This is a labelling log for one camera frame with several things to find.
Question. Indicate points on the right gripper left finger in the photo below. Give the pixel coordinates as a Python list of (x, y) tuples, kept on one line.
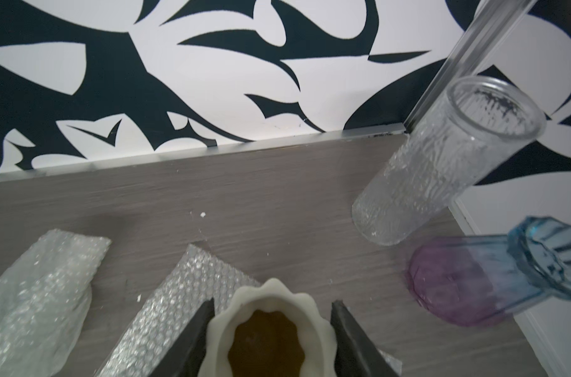
[(185, 356)]

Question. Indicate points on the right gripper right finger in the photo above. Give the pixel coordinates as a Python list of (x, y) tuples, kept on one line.
[(356, 353)]

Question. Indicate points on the bubble wrap sheet around vase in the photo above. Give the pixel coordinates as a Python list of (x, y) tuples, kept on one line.
[(197, 277)]

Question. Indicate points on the white vase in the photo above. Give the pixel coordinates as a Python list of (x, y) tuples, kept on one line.
[(270, 331)]

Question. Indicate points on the purple blue glass vase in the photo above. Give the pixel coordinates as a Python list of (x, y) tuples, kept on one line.
[(483, 280)]

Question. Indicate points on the bubble wrap bundle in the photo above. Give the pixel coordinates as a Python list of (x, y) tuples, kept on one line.
[(45, 297)]

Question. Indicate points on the clear glass vase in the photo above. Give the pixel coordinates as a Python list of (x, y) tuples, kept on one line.
[(473, 127)]

